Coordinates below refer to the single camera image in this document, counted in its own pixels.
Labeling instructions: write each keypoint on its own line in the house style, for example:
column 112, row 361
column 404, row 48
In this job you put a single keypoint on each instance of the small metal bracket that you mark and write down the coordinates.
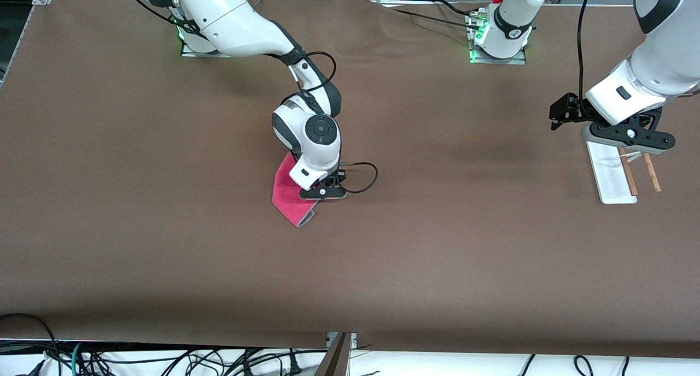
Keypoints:
column 353, row 339

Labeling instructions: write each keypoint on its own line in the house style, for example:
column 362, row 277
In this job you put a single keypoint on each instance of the brown table post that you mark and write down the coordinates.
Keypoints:
column 336, row 359

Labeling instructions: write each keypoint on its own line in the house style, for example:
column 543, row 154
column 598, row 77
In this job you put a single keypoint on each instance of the pink towel with grey back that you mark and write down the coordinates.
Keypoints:
column 284, row 195

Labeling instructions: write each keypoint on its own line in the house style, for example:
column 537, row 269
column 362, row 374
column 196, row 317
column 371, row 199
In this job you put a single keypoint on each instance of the white rack base plate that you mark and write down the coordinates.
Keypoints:
column 610, row 174

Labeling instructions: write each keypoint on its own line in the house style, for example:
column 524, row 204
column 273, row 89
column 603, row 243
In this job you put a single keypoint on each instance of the brown table cover sheet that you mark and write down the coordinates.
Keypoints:
column 164, row 228

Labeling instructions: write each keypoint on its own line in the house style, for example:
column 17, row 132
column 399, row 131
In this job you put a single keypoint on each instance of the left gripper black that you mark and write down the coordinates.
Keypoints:
column 570, row 109

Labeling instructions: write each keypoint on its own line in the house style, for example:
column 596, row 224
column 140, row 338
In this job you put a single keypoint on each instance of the white rack crossbar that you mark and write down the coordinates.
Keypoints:
column 633, row 157

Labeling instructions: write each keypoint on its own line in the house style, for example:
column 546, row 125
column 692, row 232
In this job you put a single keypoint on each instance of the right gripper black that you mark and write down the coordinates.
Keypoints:
column 334, row 176

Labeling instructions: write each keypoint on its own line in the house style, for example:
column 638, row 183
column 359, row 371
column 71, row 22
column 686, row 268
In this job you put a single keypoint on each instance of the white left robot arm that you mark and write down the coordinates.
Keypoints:
column 645, row 86

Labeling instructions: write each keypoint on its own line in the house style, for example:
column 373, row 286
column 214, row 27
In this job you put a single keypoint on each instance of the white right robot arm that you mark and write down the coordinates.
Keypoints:
column 246, row 26

